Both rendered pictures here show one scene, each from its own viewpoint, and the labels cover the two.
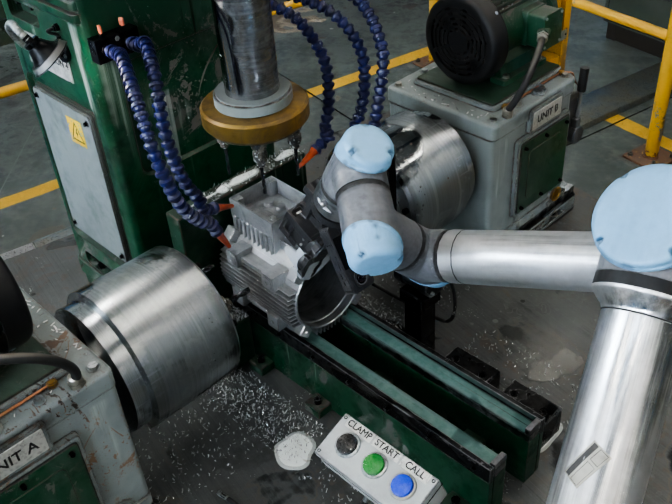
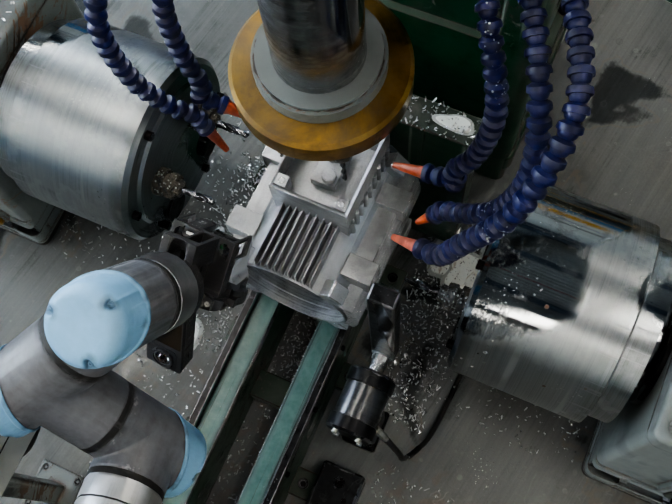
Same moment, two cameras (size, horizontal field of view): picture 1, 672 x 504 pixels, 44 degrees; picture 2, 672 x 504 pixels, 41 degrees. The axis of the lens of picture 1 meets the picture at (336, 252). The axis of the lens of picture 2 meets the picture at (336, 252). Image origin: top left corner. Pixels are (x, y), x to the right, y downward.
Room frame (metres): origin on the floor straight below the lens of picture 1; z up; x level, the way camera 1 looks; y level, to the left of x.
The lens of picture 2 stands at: (1.13, -0.31, 2.08)
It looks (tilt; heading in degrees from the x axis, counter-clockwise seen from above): 71 degrees down; 76
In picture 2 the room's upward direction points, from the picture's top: 11 degrees counter-clockwise
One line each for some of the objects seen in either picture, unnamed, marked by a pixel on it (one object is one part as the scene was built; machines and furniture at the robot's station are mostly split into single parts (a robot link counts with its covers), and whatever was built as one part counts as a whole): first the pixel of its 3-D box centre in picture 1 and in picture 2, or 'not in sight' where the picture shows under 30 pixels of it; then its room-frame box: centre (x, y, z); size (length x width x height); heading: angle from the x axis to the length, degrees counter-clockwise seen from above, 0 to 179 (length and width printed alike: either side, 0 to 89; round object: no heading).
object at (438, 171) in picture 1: (407, 176); (579, 309); (1.45, -0.16, 1.04); 0.41 x 0.25 x 0.25; 132
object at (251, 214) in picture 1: (273, 215); (331, 169); (1.24, 0.11, 1.11); 0.12 x 0.11 x 0.07; 41
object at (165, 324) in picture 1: (123, 353); (82, 115); (0.99, 0.35, 1.04); 0.37 x 0.25 x 0.25; 132
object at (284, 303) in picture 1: (292, 265); (322, 225); (1.21, 0.08, 1.02); 0.20 x 0.19 x 0.19; 41
